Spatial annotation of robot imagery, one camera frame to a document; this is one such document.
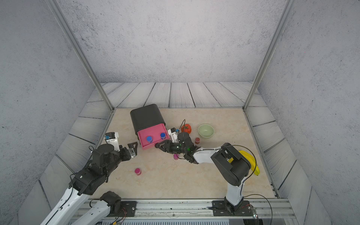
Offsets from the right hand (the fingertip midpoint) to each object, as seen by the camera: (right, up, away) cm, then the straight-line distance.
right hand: (158, 148), depth 81 cm
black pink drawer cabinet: (-7, +12, +6) cm, 15 cm away
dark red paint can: (+24, +1, +17) cm, 30 cm away
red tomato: (+16, +10, +20) cm, 28 cm away
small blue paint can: (+2, +6, +5) cm, 9 cm away
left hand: (-11, +4, -9) cm, 15 cm away
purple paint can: (+9, -8, +10) cm, 16 cm away
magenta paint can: (-13, -15, +3) cm, 20 cm away
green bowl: (+30, +8, +20) cm, 37 cm away
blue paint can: (-6, +4, +4) cm, 8 cm away
